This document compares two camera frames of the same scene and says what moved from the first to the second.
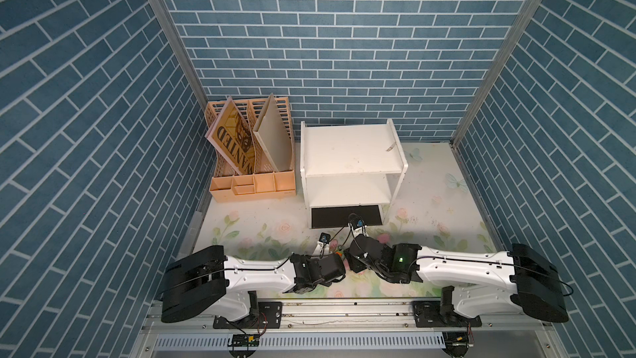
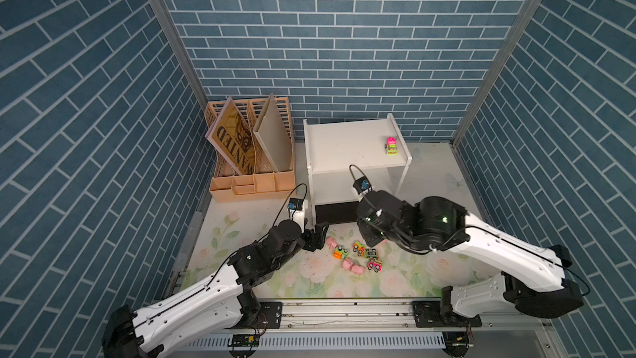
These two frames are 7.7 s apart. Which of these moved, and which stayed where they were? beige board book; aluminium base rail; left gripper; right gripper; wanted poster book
Moved: left gripper; right gripper
Stayed: wanted poster book; beige board book; aluminium base rail
